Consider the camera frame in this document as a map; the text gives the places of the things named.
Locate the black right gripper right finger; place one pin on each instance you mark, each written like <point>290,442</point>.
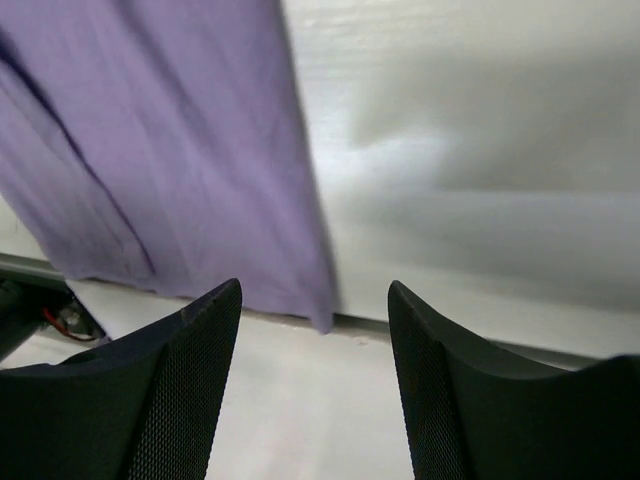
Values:
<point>474,410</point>

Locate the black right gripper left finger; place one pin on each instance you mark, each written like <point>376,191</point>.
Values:
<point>143,406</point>

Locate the purple t shirt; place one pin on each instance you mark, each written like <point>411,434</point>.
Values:
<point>161,145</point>

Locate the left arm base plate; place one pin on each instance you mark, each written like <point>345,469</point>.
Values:
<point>35,298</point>

